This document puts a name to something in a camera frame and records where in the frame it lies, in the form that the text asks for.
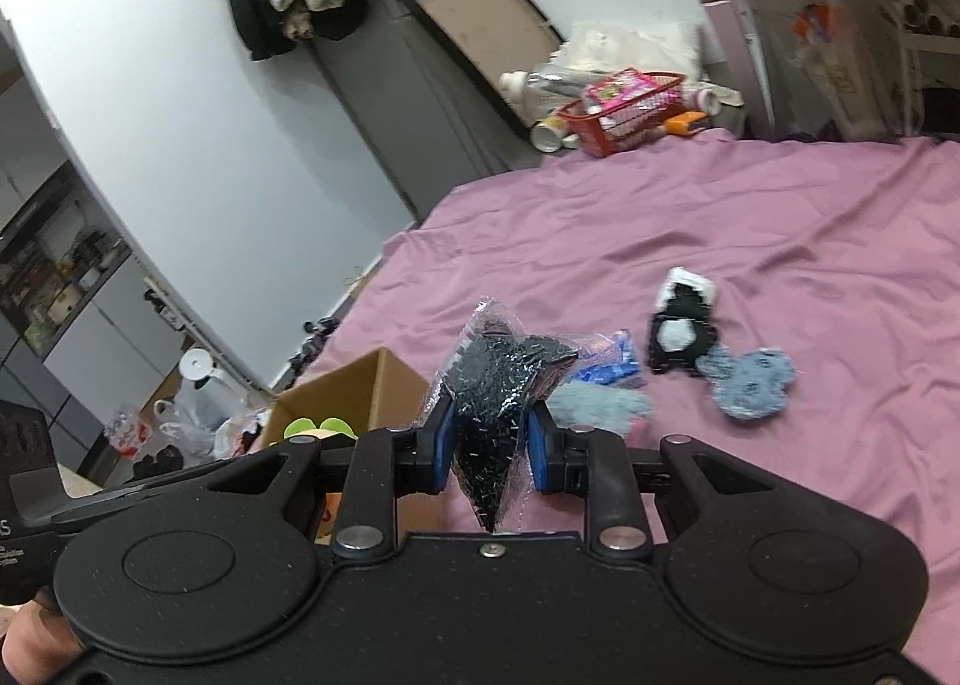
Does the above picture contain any cardboard box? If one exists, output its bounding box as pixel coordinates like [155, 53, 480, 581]
[260, 348, 446, 543]

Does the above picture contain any framed board against wall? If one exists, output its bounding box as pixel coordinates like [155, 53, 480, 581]
[398, 0, 563, 139]

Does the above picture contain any pink bed sheet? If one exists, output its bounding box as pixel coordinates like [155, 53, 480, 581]
[316, 131, 958, 683]

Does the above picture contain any light blue fuzzy cloth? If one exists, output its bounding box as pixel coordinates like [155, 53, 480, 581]
[547, 381, 652, 438]

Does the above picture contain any denim blue plush toy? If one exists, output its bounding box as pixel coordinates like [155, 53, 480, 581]
[695, 344, 796, 422]

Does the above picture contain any orange box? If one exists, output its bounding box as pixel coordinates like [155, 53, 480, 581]
[664, 112, 713, 137]

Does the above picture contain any black white knitted plush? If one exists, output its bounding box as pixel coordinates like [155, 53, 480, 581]
[646, 266, 719, 376]

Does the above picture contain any pink snack packet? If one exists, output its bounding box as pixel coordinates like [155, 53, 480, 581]
[583, 68, 661, 113]

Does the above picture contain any blue tissue pack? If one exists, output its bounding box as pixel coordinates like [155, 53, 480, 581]
[566, 329, 644, 389]

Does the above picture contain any clear plastic bottle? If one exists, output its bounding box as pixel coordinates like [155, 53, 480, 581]
[498, 63, 601, 118]

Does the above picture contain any dark shelf cabinet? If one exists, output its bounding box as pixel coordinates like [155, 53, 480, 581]
[2, 162, 128, 359]

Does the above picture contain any plastic shopping bag under desk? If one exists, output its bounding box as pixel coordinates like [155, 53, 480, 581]
[793, 2, 884, 141]

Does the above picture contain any white desk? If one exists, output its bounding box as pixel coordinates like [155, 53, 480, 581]
[700, 0, 958, 141]

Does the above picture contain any white cup tube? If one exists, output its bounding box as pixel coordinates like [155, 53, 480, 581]
[529, 115, 579, 154]

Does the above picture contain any white plastic jug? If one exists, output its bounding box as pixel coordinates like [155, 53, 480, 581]
[174, 347, 235, 430]

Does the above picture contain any operator hand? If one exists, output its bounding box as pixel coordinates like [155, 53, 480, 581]
[2, 600, 83, 685]

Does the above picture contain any red plastic basket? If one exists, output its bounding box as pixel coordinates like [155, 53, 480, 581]
[556, 68, 686, 158]

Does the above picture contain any black fabric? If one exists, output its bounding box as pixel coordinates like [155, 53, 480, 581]
[420, 298, 578, 532]

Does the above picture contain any white lotion bottle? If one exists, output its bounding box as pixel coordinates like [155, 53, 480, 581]
[682, 84, 722, 116]

